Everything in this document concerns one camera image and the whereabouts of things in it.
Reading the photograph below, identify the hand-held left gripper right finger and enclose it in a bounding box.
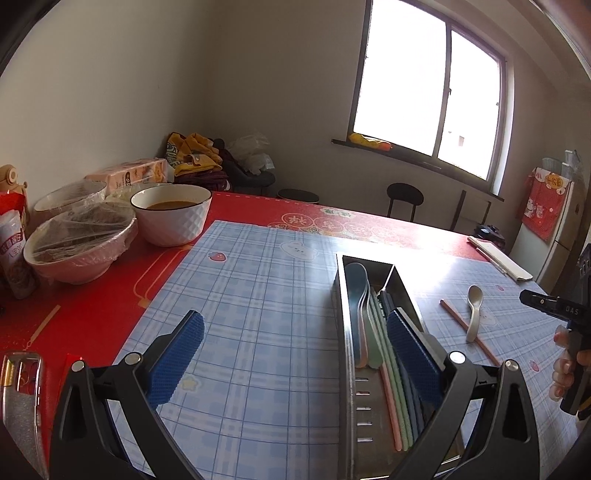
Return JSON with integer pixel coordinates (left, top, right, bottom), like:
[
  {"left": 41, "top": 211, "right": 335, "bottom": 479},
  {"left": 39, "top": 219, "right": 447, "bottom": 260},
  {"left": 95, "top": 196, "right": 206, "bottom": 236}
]
[{"left": 385, "top": 308, "right": 541, "bottom": 480}]

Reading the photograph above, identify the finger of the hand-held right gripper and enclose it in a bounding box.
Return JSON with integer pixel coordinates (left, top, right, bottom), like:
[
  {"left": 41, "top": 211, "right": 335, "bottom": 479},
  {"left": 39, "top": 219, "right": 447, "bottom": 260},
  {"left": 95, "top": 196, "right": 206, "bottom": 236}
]
[
  {"left": 576, "top": 244, "right": 591, "bottom": 289},
  {"left": 519, "top": 290, "right": 555, "bottom": 312}
]

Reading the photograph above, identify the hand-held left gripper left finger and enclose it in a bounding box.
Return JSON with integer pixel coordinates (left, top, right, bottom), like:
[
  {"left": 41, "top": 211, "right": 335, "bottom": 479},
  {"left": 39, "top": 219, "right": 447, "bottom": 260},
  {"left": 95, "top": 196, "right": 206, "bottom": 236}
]
[{"left": 48, "top": 310, "right": 206, "bottom": 480}]

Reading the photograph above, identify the green spoon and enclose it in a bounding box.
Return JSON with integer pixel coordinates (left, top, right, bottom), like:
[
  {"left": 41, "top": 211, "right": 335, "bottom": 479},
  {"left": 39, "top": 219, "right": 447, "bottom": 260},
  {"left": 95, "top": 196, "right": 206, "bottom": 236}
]
[{"left": 365, "top": 286, "right": 385, "bottom": 370}]

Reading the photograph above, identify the pink spoon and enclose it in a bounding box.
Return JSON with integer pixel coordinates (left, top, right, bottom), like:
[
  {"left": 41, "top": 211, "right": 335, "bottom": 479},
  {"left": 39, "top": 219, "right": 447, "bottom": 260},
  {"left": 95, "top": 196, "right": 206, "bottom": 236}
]
[{"left": 359, "top": 281, "right": 371, "bottom": 369}]

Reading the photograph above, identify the pink chopstick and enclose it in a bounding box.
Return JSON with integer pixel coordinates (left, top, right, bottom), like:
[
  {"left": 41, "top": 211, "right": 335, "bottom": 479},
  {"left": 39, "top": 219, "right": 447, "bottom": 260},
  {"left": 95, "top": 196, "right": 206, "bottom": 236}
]
[
  {"left": 440, "top": 299, "right": 502, "bottom": 367},
  {"left": 378, "top": 364, "right": 403, "bottom": 453}
]

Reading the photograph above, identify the green chopstick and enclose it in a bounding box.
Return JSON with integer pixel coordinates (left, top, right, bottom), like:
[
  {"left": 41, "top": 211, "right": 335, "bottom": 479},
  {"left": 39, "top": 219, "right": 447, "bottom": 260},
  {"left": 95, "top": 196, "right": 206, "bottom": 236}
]
[
  {"left": 385, "top": 323, "right": 411, "bottom": 452},
  {"left": 390, "top": 332, "right": 419, "bottom": 450}
]

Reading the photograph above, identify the beige spoon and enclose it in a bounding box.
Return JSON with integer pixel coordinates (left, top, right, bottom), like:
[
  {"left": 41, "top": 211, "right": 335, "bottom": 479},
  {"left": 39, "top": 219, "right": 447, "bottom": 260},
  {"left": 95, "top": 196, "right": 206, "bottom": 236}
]
[{"left": 465, "top": 285, "right": 485, "bottom": 343}]

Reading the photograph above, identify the stainless steel utensil tray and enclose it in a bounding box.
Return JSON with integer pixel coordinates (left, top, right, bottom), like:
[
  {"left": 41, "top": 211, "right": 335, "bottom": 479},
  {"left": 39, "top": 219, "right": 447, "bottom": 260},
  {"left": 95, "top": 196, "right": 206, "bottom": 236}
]
[{"left": 333, "top": 251, "right": 465, "bottom": 480}]

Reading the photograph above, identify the dark blue spoon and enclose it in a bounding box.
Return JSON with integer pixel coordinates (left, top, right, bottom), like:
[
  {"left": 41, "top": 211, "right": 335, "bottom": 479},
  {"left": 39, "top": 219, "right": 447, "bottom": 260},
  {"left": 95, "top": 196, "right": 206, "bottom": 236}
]
[{"left": 345, "top": 262, "right": 370, "bottom": 365}]

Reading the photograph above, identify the person's right hand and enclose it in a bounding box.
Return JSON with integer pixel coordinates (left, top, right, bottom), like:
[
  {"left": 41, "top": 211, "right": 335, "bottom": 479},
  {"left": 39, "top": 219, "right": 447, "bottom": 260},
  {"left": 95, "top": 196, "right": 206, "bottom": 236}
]
[{"left": 549, "top": 323, "right": 574, "bottom": 401}]

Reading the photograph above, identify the white refrigerator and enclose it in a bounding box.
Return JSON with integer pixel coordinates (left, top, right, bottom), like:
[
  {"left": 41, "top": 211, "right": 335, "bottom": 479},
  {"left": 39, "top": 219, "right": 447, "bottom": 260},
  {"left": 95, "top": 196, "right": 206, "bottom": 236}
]
[{"left": 508, "top": 175, "right": 587, "bottom": 291}]

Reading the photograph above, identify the white notebook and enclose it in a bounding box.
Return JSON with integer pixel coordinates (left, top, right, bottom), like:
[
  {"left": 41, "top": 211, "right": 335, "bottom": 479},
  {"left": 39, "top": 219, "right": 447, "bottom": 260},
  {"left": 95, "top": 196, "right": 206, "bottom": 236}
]
[{"left": 467, "top": 235, "right": 534, "bottom": 282}]

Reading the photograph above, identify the red printed cloth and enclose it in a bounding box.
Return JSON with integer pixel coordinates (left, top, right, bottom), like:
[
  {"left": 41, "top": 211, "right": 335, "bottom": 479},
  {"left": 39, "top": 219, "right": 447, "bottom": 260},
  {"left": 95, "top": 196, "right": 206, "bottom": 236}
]
[{"left": 522, "top": 168, "right": 573, "bottom": 241}]

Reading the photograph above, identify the black electric cooker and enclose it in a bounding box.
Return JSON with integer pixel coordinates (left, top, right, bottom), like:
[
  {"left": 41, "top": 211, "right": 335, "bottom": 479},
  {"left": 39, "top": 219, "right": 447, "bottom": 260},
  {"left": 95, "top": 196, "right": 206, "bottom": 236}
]
[{"left": 473, "top": 223, "right": 506, "bottom": 245}]

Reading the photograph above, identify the blue plaid table mat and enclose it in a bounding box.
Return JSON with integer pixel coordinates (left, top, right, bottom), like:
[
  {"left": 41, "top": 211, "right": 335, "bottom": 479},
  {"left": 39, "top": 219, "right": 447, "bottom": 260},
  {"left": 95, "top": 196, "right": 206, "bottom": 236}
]
[{"left": 113, "top": 219, "right": 580, "bottom": 480}]

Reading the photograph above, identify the red printed tablecloth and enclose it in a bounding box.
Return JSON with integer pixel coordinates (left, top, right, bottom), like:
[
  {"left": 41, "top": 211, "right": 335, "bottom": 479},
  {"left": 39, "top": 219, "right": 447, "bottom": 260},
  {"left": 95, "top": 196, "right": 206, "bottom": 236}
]
[{"left": 0, "top": 191, "right": 490, "bottom": 467}]

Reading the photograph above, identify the clear plastic box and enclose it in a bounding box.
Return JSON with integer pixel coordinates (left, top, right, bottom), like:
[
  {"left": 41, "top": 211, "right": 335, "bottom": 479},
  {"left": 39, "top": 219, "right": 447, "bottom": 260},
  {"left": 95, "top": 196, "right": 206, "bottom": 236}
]
[{"left": 561, "top": 148, "right": 583, "bottom": 178}]

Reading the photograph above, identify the white textured soup bowl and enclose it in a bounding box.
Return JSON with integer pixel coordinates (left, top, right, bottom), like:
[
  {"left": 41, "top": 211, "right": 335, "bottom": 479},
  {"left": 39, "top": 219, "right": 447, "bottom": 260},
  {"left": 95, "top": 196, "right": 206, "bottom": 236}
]
[{"left": 130, "top": 184, "right": 213, "bottom": 247}]

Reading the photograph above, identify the plastic wrapped pink bowl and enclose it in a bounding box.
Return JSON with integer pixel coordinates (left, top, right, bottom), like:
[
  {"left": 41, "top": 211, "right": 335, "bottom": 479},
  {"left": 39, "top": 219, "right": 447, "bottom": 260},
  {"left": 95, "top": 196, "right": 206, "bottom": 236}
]
[{"left": 23, "top": 203, "right": 139, "bottom": 284}]

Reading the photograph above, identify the black round stool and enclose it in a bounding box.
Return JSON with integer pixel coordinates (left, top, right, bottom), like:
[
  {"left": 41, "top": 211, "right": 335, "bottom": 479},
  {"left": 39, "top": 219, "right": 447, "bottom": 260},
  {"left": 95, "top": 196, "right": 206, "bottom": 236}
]
[{"left": 387, "top": 183, "right": 424, "bottom": 220}]

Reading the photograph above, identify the clear plastic case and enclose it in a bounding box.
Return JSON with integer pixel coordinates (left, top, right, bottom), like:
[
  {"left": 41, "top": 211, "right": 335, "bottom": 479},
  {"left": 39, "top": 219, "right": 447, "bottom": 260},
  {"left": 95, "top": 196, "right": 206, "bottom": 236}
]
[{"left": 0, "top": 352, "right": 49, "bottom": 478}]

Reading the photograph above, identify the orange tissue pack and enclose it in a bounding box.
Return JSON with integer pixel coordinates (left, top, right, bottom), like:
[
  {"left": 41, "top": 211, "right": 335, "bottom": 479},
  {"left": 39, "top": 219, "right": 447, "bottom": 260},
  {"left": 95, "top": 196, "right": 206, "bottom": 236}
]
[{"left": 85, "top": 158, "right": 168, "bottom": 195}]

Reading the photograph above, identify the dark grey seat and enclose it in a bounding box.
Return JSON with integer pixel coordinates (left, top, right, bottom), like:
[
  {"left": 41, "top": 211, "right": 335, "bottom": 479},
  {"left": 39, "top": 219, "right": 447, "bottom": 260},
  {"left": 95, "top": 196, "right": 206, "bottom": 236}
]
[{"left": 226, "top": 161, "right": 277, "bottom": 197}]

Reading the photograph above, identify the plastic wrapped white bowl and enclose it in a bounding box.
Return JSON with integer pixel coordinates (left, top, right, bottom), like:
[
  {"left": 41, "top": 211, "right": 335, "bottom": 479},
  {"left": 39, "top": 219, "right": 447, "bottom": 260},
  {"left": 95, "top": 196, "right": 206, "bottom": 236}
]
[{"left": 33, "top": 180, "right": 108, "bottom": 213}]

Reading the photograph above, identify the white pouch packet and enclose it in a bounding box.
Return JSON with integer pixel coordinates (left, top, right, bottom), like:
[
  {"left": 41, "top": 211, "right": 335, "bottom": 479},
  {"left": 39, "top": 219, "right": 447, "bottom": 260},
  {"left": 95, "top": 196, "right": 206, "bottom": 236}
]
[{"left": 0, "top": 210, "right": 40, "bottom": 300}]

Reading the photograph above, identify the black trash bin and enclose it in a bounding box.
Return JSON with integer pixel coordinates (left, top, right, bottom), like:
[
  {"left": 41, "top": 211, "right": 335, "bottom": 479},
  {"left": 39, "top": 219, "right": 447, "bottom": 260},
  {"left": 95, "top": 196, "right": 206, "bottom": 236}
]
[{"left": 277, "top": 188, "right": 321, "bottom": 205}]

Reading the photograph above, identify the yellow and maroon clothes pile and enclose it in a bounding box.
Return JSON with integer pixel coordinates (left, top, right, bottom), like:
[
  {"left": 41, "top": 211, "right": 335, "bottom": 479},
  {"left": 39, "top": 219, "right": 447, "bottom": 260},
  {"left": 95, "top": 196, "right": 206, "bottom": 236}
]
[{"left": 165, "top": 132, "right": 232, "bottom": 191}]

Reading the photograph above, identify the clear plastic bag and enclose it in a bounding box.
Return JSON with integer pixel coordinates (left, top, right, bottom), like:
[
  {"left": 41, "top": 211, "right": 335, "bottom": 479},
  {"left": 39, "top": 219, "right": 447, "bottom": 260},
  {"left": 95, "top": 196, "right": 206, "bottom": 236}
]
[{"left": 227, "top": 133, "right": 273, "bottom": 174}]

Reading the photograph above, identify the yellow cloth bundle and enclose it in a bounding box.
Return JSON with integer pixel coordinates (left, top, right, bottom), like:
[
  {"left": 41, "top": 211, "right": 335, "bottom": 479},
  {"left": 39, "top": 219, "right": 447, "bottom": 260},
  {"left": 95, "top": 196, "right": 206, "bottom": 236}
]
[{"left": 348, "top": 132, "right": 393, "bottom": 151}]

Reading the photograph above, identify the red snack packet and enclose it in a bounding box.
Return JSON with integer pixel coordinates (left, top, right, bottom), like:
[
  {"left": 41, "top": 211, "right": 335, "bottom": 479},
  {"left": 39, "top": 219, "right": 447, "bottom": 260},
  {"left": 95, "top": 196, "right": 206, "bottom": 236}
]
[{"left": 0, "top": 191, "right": 26, "bottom": 215}]

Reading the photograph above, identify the beige cartoon water bottle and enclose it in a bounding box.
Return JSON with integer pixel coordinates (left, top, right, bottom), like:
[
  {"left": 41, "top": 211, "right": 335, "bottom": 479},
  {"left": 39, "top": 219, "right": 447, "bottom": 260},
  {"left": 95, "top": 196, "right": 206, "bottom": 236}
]
[{"left": 0, "top": 164, "right": 24, "bottom": 197}]

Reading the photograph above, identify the dark framed window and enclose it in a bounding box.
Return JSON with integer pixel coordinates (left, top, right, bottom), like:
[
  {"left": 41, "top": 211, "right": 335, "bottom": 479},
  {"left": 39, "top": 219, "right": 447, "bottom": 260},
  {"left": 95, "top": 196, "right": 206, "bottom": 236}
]
[{"left": 352, "top": 0, "right": 509, "bottom": 197}]

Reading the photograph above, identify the dark metal frame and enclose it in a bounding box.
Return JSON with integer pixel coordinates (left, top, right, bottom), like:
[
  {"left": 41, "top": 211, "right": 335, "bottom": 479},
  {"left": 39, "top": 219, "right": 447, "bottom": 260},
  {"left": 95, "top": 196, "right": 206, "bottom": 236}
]
[{"left": 450, "top": 189, "right": 492, "bottom": 232}]

